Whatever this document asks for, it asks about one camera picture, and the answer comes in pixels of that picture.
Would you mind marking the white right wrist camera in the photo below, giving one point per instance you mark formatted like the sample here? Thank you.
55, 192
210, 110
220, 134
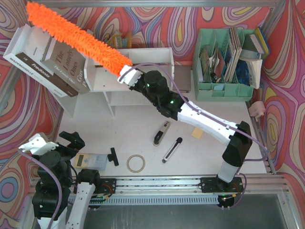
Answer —
129, 76

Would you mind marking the blue yellow book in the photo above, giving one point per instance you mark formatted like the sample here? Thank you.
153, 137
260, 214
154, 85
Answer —
260, 42

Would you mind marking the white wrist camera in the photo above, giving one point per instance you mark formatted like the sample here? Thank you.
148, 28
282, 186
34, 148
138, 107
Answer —
38, 144
129, 76

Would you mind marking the grey notebook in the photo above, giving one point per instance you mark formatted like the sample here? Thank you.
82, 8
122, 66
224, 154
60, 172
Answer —
182, 78

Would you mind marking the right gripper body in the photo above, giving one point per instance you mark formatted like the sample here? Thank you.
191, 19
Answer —
137, 83

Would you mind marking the white paperback book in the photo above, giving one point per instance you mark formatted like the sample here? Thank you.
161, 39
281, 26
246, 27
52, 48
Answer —
254, 68

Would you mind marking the white Mademoiselle book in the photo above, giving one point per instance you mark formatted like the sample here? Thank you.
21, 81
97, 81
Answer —
16, 45

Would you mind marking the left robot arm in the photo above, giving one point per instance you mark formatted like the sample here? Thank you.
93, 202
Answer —
58, 202

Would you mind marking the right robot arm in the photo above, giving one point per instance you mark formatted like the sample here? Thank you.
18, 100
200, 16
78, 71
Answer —
236, 137

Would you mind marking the brown Fredonia book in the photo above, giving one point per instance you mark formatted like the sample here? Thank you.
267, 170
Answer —
32, 54

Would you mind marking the white wooden bookshelf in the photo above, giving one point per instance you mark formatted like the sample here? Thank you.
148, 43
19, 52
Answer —
108, 91

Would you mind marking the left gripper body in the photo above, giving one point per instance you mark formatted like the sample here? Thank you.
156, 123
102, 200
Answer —
69, 145

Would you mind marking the black silver pen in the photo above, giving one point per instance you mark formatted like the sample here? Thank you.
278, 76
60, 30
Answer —
171, 150

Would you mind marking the The Lonely Ones book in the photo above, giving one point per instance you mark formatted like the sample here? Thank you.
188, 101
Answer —
67, 63

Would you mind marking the black T-shaped clip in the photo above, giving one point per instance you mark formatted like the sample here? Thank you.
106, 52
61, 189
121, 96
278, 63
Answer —
112, 157

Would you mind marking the yellow sticky note pad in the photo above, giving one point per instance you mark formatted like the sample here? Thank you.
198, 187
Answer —
197, 133

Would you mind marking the orange microfiber duster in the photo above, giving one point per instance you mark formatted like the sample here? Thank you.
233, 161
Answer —
65, 31

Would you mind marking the books behind shelf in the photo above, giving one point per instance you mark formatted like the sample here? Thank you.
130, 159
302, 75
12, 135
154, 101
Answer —
118, 42

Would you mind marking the black white stapler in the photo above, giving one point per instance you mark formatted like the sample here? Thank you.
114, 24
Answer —
161, 133

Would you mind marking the mint green desk organizer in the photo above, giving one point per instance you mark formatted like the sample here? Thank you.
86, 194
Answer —
221, 91

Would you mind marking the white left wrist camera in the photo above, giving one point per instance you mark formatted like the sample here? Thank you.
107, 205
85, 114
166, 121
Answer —
38, 144

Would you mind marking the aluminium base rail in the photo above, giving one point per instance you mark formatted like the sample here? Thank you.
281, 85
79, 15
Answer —
190, 185

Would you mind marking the pink tape dispenser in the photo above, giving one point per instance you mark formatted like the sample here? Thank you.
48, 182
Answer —
256, 110

